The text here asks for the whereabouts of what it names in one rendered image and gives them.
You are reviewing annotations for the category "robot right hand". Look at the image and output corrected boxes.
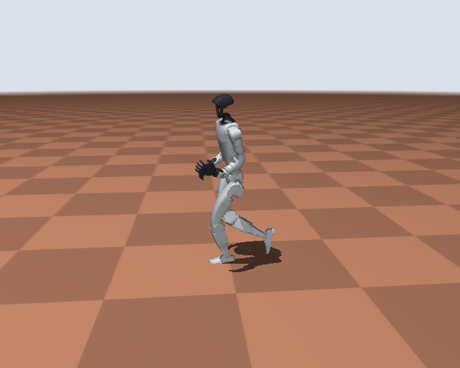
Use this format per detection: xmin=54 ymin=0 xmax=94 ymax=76
xmin=199 ymin=158 xmax=217 ymax=180

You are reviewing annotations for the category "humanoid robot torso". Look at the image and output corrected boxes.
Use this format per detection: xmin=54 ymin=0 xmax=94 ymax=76
xmin=216 ymin=119 xmax=243 ymax=185

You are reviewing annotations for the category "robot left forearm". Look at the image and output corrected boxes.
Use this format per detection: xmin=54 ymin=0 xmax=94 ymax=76
xmin=216 ymin=157 xmax=245 ymax=179

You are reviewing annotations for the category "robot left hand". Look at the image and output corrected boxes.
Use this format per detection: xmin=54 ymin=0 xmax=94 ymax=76
xmin=195 ymin=159 xmax=223 ymax=177

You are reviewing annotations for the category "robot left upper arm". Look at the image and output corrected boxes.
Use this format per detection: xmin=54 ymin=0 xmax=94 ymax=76
xmin=228 ymin=126 xmax=245 ymax=163

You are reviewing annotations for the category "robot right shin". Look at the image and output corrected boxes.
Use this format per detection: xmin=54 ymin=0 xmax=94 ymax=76
xmin=225 ymin=214 xmax=267 ymax=240

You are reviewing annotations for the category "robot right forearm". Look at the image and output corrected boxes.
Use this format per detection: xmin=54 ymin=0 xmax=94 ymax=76
xmin=212 ymin=151 xmax=224 ymax=166

